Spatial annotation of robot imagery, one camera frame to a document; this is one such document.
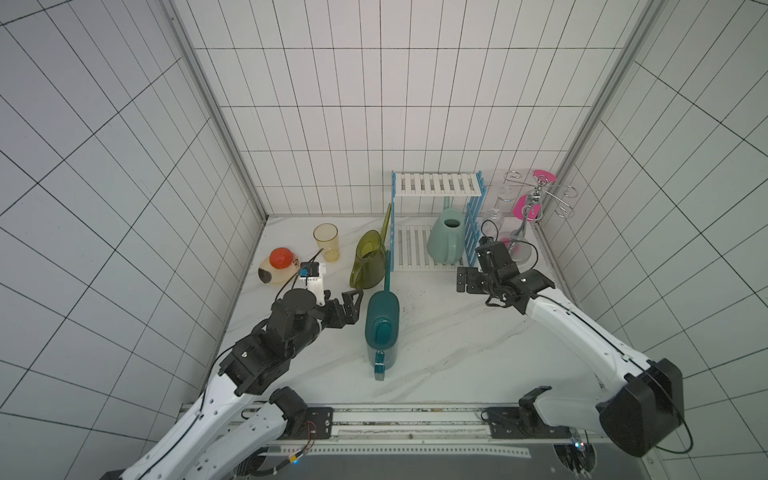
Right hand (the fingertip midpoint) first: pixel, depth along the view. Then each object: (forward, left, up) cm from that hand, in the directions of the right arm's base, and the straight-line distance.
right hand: (461, 276), depth 83 cm
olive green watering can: (+6, +28, -7) cm, 30 cm away
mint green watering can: (+14, +3, -1) cm, 14 cm away
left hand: (-14, +31, +9) cm, 35 cm away
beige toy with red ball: (+10, +61, -14) cm, 63 cm away
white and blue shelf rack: (+21, +15, -12) cm, 29 cm away
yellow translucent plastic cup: (+15, +42, -2) cm, 45 cm away
